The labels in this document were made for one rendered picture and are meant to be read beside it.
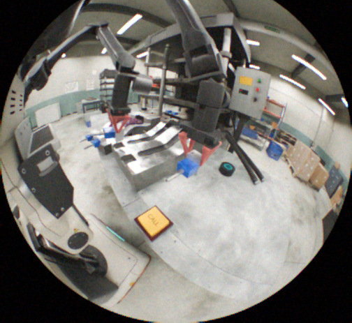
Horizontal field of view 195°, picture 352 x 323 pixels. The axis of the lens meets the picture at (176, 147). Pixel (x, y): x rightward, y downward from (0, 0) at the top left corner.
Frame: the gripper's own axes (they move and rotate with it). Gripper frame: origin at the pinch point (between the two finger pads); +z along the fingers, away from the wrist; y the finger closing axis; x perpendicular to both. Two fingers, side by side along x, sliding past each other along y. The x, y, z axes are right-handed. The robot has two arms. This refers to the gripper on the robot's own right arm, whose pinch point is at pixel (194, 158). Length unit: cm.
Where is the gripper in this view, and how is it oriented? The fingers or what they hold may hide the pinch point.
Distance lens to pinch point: 29.0
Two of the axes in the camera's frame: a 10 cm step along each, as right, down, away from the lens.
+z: -1.4, 8.6, 4.9
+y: -7.1, -4.3, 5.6
